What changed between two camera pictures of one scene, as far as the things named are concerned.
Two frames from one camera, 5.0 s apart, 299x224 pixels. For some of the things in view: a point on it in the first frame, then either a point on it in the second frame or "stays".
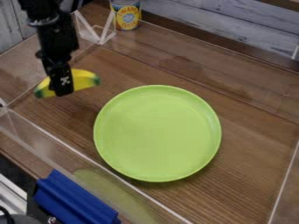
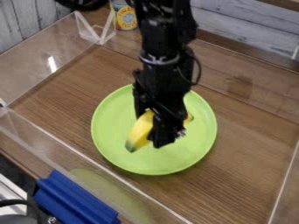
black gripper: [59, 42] → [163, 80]
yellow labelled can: [127, 14] stays
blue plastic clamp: [71, 203] stays
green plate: [156, 133] stays
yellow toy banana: [83, 79] → [137, 138]
